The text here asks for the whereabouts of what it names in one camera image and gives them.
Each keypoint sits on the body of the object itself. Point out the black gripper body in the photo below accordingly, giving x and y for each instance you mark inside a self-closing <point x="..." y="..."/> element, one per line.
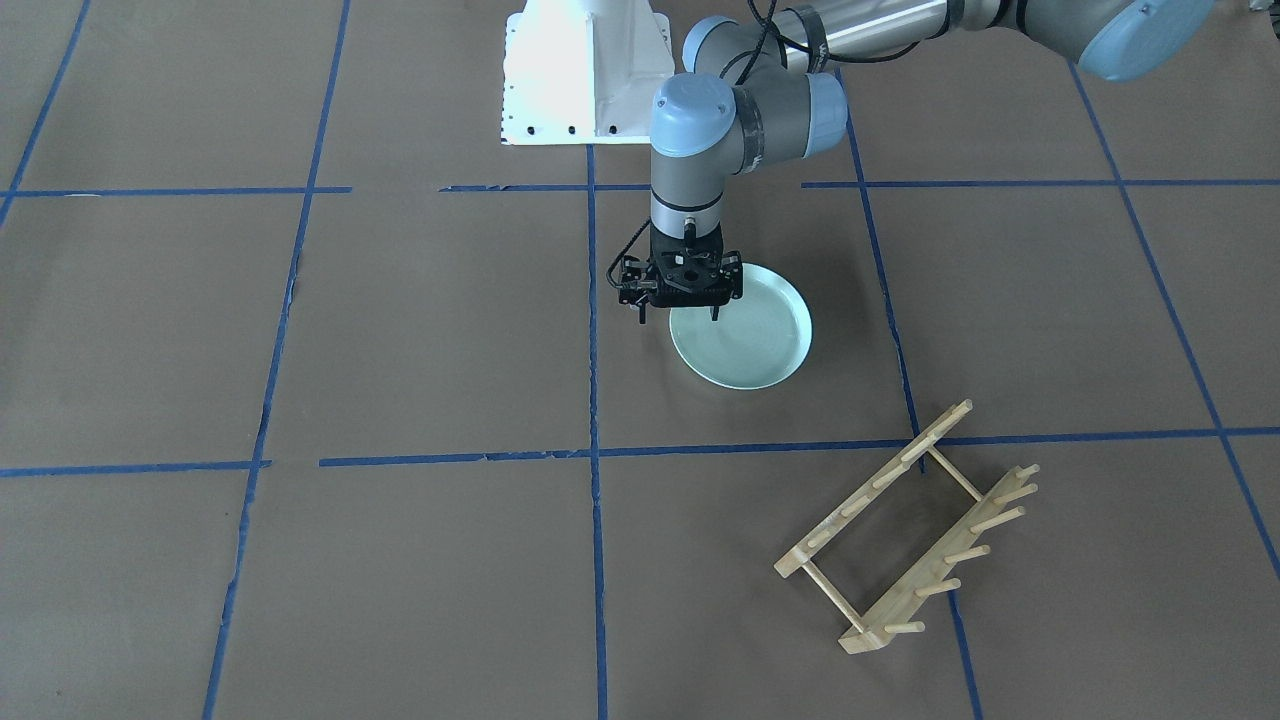
<point x="632" y="283"/>

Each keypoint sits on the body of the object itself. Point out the light green round plate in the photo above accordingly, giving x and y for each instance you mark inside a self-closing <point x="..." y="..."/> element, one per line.
<point x="756" y="341"/>

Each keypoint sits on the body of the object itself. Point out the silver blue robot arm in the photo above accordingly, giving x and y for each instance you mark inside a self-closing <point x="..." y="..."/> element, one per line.
<point x="755" y="94"/>

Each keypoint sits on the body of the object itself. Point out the wooden plate rack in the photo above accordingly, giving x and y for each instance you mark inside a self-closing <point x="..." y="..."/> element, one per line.
<point x="915" y="519"/>

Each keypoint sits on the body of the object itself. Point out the brown paper table cover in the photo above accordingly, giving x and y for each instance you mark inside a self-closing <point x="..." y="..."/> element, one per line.
<point x="316" y="402"/>

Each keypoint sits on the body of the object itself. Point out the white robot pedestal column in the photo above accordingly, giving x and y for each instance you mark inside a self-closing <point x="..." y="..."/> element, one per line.
<point x="583" y="72"/>

